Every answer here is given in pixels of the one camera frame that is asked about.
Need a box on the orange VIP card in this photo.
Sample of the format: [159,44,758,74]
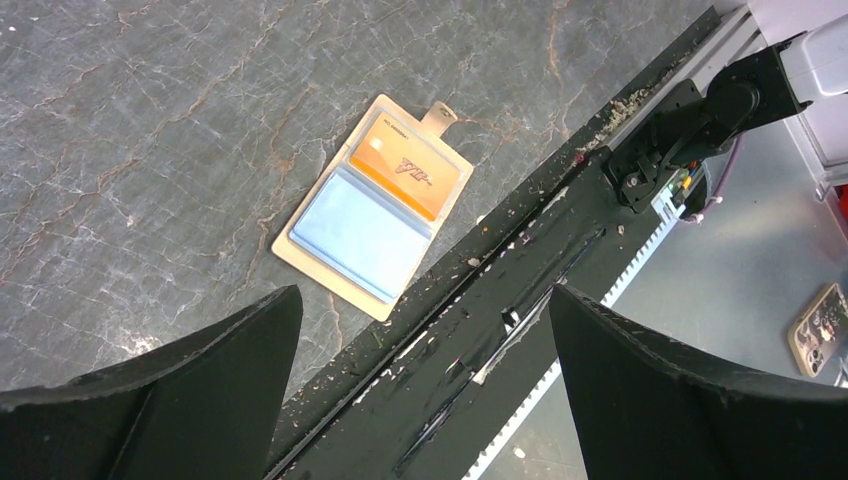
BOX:
[350,111,469,222]

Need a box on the phone in patterned case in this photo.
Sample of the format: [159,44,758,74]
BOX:
[787,283,847,378]

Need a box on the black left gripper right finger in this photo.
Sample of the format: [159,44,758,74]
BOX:
[548,286,847,479]

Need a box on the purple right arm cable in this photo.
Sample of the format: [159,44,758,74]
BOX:
[685,132,745,225]

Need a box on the beige leather card holder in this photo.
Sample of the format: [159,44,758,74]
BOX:
[272,94,474,322]

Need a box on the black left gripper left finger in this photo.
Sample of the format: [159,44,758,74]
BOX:
[1,286,303,479]

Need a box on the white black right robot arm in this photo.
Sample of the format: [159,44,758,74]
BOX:
[597,16,847,212]

